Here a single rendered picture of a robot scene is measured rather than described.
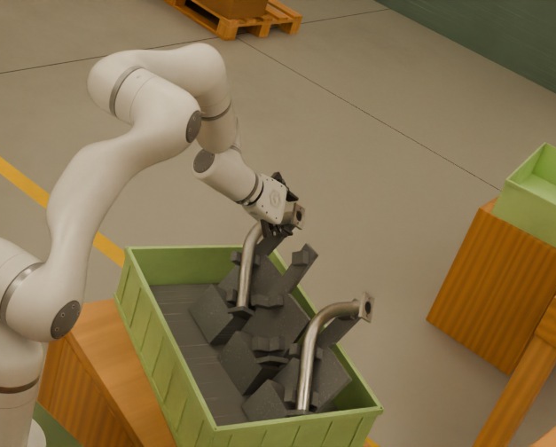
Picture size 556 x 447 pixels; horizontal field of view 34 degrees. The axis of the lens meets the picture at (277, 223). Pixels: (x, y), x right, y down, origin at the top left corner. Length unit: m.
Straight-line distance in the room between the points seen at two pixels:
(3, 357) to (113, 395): 0.52
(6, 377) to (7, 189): 2.61
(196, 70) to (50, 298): 0.49
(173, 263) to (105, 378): 0.37
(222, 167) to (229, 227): 2.34
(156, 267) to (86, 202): 0.79
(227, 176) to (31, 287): 0.62
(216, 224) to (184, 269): 1.94
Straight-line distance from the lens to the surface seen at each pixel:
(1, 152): 4.46
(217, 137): 1.83
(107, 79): 1.60
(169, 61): 1.65
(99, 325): 2.26
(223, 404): 2.06
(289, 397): 1.97
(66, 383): 2.30
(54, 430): 1.87
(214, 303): 2.22
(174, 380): 2.00
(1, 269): 1.55
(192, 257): 2.33
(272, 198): 2.10
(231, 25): 6.42
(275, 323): 2.12
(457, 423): 3.70
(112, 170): 1.55
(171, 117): 1.53
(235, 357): 2.12
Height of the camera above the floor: 2.22
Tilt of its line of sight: 30 degrees down
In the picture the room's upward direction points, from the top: 19 degrees clockwise
